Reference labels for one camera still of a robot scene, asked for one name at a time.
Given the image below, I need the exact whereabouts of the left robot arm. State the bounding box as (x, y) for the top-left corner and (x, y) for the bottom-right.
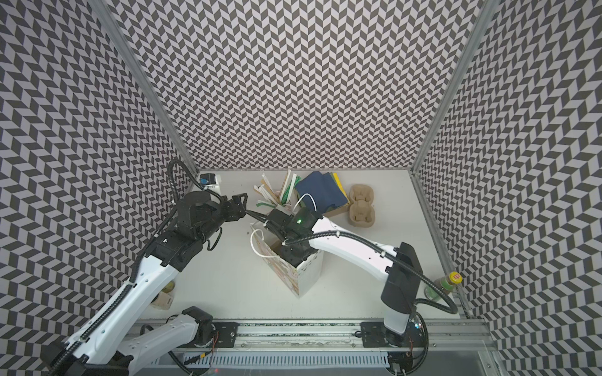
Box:
(41, 159), (248, 375)

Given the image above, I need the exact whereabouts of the cartoon animal paper bag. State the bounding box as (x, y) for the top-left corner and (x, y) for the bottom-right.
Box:
(249, 206), (324, 298)

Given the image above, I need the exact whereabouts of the cardboard napkin box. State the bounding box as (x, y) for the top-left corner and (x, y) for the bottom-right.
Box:
(323, 202), (351, 218)

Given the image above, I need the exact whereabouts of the yellow napkin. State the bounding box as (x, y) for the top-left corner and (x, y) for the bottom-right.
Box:
(331, 172), (350, 201)

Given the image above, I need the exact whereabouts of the dark blue napkin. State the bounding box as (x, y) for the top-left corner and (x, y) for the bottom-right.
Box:
(296, 172), (348, 214)

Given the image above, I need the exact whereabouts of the stack of pulp cup carriers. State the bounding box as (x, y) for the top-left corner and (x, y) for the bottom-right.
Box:
(348, 184), (376, 228)

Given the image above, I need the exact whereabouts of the metal base rail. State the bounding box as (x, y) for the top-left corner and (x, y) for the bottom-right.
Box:
(149, 317), (507, 375)

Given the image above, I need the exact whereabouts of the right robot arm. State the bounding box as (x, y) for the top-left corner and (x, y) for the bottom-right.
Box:
(246, 208), (459, 347)

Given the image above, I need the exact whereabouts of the yellow-green drink bottle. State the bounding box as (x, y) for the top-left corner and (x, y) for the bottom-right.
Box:
(161, 280), (176, 294)

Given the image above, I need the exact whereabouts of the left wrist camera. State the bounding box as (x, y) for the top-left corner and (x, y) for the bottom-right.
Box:
(198, 172), (221, 193)

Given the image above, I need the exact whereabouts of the brown tea bottle yellow cap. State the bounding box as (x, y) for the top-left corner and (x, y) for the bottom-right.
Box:
(424, 271), (463, 302)

